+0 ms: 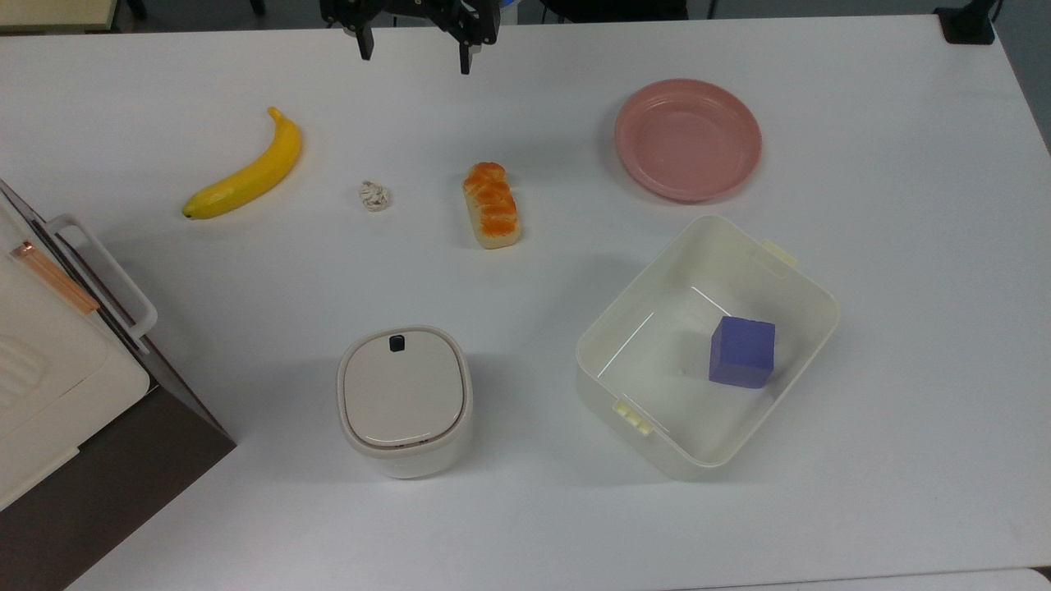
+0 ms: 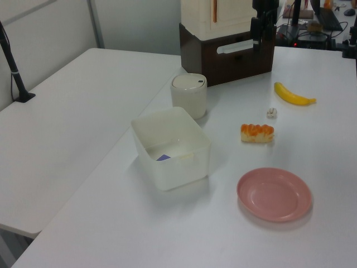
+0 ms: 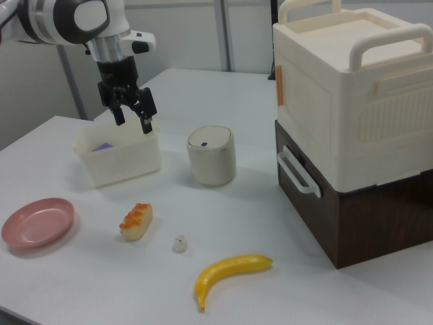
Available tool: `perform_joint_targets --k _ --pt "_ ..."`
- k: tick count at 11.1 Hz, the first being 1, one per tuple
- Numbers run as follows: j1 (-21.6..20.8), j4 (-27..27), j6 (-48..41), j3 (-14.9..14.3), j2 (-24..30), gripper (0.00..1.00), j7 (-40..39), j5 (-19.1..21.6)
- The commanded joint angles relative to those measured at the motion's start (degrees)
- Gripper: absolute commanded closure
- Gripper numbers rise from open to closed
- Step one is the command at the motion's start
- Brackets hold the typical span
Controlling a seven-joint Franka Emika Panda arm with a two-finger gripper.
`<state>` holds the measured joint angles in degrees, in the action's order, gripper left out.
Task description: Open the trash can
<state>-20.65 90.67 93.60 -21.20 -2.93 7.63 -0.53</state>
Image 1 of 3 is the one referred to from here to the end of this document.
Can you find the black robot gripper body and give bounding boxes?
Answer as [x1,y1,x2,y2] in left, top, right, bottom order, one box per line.
[320,0,502,45]

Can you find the cream lidded trash can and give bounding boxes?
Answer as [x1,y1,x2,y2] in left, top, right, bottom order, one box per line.
[337,326,474,480]

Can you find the toy bread loaf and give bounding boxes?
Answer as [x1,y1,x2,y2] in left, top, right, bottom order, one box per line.
[462,162,522,250]

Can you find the yellow banana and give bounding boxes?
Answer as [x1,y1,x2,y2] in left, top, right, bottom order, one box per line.
[182,107,303,221]

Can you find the pink plate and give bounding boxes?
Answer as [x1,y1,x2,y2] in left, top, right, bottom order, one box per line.
[615,79,763,204]

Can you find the beige side table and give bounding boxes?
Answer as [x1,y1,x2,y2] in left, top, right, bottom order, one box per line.
[0,0,120,34]

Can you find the cream plastic storage box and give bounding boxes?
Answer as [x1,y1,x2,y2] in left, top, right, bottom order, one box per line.
[575,215,840,481]

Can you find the purple cube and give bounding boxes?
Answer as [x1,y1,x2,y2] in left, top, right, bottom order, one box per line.
[709,316,777,389]

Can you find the black table clamp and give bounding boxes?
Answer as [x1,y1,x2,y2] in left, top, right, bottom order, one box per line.
[934,0,998,46]

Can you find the dark brown drawer cabinet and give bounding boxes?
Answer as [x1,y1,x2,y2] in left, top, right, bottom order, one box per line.
[0,179,237,591]

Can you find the cream plastic box with handles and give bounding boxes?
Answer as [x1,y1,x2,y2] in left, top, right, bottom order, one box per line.
[0,197,158,511]

